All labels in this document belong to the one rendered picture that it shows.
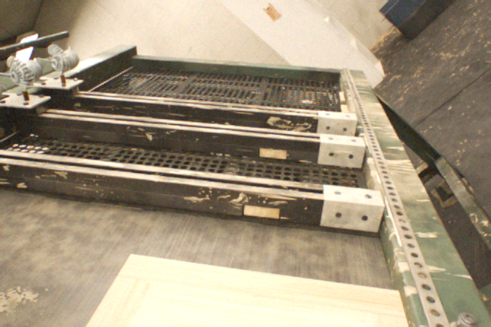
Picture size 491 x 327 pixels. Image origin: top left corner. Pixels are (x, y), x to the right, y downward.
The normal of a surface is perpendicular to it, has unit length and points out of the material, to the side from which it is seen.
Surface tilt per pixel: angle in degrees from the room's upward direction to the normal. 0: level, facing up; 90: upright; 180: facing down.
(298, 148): 90
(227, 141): 90
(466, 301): 53
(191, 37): 90
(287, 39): 90
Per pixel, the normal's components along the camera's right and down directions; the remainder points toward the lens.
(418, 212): 0.04, -0.88
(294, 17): -0.22, 0.53
